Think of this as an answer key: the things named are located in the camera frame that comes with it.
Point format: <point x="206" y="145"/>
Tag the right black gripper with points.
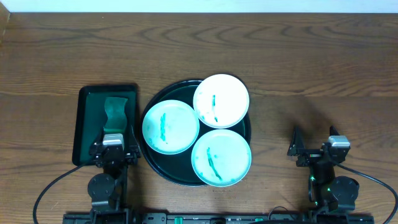
<point x="297" y="147"/>

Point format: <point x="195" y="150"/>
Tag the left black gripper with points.
<point x="114" y="152"/>

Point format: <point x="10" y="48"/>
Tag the green sponge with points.
<point x="116" y="118"/>

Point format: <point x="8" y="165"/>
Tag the pale green plate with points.
<point x="221" y="158"/>
<point x="170" y="127"/>

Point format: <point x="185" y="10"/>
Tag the white plate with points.
<point x="221" y="101"/>

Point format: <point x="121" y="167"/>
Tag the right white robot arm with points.
<point x="325" y="189"/>

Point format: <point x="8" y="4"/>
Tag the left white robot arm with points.
<point x="108" y="190"/>

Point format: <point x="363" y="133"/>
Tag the rectangular dark green tray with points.
<point x="91" y="116"/>

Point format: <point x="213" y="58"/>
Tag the round dark green tray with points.
<point x="177" y="168"/>

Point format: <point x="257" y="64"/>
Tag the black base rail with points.
<point x="163" y="218"/>

